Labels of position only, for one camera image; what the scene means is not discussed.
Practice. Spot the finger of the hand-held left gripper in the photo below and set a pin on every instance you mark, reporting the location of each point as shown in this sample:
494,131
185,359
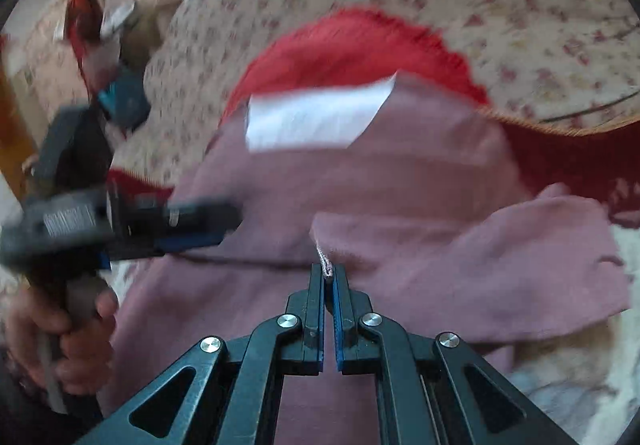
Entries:
185,244
205,217

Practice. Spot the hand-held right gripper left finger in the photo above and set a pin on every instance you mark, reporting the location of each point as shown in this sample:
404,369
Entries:
320,292

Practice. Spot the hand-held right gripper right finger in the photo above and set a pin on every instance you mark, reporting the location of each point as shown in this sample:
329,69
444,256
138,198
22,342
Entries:
340,297

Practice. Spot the mauve long-sleeve shirt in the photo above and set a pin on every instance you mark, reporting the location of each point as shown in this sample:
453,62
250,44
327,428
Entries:
400,185

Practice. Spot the person's left hand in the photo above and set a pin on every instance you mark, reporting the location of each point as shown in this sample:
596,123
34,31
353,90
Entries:
80,355

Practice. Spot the blue bag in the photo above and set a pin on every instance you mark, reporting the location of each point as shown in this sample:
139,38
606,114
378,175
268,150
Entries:
125,97

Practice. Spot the red hanging cloth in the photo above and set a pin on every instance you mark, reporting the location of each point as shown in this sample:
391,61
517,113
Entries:
82,20

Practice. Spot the clear plastic bag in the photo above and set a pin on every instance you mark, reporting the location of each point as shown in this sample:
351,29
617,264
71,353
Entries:
117,15

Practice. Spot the red ruffled cushion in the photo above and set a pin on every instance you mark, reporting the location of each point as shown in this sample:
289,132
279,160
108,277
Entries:
350,50

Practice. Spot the red and white floral blanket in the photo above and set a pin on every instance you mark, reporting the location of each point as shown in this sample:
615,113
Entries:
575,165

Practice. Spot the beige floral sofa cover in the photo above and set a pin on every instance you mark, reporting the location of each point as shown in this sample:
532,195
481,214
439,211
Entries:
500,0

